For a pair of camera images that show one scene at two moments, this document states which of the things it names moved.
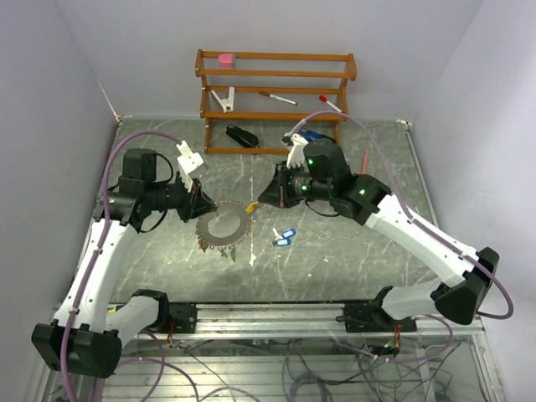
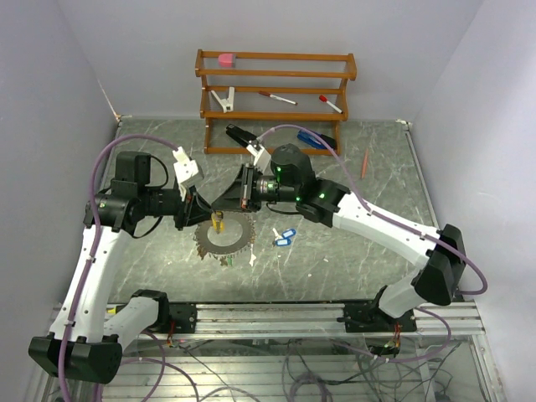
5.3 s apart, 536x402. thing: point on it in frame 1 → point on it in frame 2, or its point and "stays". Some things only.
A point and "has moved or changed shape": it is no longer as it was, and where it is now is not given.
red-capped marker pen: (277, 97) stays
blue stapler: (310, 135) stays
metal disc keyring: (243, 231) has moved or changed shape
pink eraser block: (226, 60) stays
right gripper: (278, 193) → (240, 193)
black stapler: (243, 137) stays
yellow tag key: (250, 208) has moved or changed shape
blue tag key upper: (288, 233) stays
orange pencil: (363, 170) stays
